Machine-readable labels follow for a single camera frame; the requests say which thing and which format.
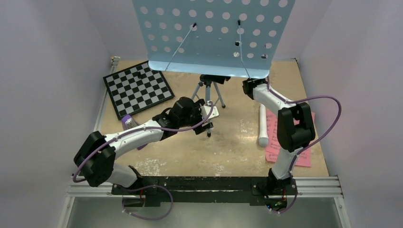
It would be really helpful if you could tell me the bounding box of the purple metronome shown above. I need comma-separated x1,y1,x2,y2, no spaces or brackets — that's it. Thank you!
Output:
121,114,147,150

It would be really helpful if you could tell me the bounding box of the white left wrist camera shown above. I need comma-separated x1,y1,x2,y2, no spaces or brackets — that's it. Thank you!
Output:
201,105,219,123

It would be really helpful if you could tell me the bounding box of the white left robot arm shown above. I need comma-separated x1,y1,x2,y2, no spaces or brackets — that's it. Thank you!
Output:
72,97,219,194

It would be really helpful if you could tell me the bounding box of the light blue music stand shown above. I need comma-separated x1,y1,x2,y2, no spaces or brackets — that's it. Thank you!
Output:
131,0,297,138

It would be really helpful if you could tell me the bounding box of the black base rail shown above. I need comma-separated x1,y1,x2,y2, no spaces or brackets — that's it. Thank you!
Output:
112,176,297,209

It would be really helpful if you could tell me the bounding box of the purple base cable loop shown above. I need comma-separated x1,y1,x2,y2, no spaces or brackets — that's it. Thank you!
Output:
122,181,175,220

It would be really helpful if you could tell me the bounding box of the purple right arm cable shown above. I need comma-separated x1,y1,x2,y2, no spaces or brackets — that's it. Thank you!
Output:
266,75,343,177

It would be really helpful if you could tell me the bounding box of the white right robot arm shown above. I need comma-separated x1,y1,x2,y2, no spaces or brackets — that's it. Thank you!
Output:
242,79,316,193

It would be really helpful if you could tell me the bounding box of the black white checkerboard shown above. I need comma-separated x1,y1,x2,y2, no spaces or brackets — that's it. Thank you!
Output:
103,61,175,120

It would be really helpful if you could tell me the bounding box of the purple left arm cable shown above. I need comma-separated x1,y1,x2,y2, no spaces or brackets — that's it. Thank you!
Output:
72,100,215,184

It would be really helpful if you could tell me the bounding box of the white recorder flute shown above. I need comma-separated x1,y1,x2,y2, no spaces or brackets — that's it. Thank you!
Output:
258,104,269,147

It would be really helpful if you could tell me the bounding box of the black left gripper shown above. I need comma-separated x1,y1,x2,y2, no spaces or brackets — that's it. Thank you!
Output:
178,99,212,134

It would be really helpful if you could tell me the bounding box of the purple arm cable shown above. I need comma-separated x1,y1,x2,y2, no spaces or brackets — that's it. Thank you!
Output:
266,75,343,177
72,100,215,184

